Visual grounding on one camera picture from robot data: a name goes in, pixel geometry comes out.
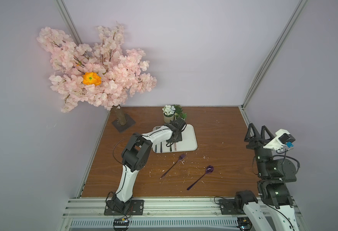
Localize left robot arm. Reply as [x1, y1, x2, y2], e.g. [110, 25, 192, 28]
[107, 118, 186, 211]

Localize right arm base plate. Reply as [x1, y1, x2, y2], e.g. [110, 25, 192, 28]
[218, 199, 244, 215]

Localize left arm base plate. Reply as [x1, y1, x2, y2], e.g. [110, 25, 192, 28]
[104, 199, 145, 216]

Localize pink cherry blossom tree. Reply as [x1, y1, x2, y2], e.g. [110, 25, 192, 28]
[36, 22, 158, 126]

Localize white rectangular tray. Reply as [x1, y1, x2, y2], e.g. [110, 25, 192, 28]
[152, 124, 198, 154]

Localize aluminium rail frame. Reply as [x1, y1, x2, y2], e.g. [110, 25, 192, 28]
[58, 196, 308, 231]

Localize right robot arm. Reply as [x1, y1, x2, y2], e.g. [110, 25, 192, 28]
[235, 123, 301, 231]

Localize white flower pot plant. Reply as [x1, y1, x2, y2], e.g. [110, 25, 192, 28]
[162, 105, 175, 123]

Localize purple plastic spoon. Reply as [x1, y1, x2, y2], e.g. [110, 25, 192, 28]
[187, 166, 214, 191]

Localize purple fork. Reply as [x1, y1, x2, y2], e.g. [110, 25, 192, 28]
[160, 153, 187, 179]

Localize green succulent pot plant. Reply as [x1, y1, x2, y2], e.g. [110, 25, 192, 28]
[174, 105, 187, 120]

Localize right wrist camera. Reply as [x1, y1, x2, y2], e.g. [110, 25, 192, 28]
[263, 129, 296, 151]

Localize orange artificial flower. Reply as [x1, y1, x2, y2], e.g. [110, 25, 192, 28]
[82, 72, 102, 86]

